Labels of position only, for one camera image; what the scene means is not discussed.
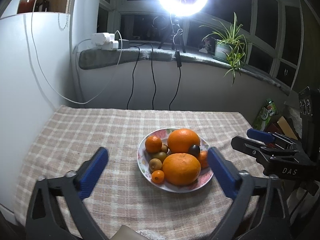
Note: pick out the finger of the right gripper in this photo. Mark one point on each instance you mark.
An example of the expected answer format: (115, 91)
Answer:
(275, 139)
(252, 149)

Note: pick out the green snack bag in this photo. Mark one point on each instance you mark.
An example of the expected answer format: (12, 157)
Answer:
(263, 118)

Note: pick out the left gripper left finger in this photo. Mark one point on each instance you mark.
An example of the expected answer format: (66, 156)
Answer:
(44, 218)

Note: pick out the large round orange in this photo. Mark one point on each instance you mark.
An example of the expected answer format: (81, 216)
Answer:
(180, 140)

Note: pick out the medium mandarin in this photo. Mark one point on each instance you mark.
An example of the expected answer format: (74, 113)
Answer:
(153, 144)

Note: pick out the green brown kiwi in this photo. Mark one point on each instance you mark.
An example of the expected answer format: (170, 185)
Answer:
(160, 155)

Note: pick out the black tripod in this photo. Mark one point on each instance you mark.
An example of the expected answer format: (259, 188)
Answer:
(174, 33)

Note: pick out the floral white plate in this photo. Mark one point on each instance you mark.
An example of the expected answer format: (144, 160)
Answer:
(143, 158)

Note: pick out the small mandarin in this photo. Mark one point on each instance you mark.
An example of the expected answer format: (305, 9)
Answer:
(202, 158)

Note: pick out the dark plum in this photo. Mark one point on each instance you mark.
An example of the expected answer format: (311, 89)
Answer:
(194, 150)

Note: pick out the tiny orange kumquat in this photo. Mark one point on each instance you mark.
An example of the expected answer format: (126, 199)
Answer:
(158, 176)

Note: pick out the potted spider plant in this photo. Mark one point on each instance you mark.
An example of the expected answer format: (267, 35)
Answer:
(236, 43)

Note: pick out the black camera box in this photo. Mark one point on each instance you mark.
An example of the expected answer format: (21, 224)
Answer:
(309, 113)

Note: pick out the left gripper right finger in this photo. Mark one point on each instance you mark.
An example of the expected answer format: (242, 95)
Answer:
(270, 218)

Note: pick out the white power strip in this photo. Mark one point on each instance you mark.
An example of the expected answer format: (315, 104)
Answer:
(105, 41)

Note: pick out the small brown kiwi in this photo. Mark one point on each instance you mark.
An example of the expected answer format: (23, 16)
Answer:
(155, 164)

